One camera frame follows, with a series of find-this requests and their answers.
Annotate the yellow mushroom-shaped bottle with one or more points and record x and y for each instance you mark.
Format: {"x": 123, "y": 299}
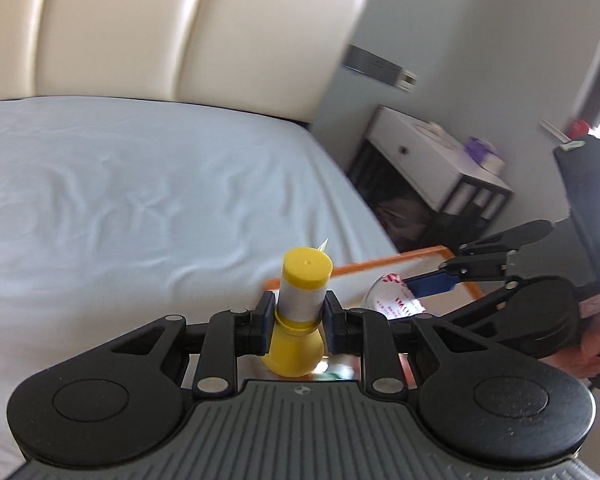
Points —
{"x": 305, "y": 280}

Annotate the purple and white item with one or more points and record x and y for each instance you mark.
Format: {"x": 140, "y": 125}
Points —
{"x": 485, "y": 155}

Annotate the white and black nightstand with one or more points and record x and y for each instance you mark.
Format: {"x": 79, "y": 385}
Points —
{"x": 430, "y": 160}

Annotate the white tube with red dots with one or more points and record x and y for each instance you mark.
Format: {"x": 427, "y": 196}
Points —
{"x": 395, "y": 297}

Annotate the bed with white sheet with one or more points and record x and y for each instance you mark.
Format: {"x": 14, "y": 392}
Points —
{"x": 145, "y": 185}

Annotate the cream padded headboard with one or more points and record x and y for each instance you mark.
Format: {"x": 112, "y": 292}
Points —
{"x": 180, "y": 30}

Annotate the orange cardboard box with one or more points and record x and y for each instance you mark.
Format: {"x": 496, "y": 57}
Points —
{"x": 380, "y": 261}

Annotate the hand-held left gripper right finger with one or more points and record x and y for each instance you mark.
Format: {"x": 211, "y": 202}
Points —
{"x": 331, "y": 322}

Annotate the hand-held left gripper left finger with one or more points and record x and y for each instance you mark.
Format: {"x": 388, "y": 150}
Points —
{"x": 268, "y": 320}

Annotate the person's right hand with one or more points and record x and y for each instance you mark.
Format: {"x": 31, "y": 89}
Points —
{"x": 587, "y": 357}

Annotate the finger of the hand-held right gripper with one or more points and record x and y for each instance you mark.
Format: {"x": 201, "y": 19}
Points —
{"x": 485, "y": 302}
{"x": 432, "y": 282}

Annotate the grey wall switch panel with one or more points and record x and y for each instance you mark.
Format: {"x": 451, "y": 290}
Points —
{"x": 377, "y": 66}

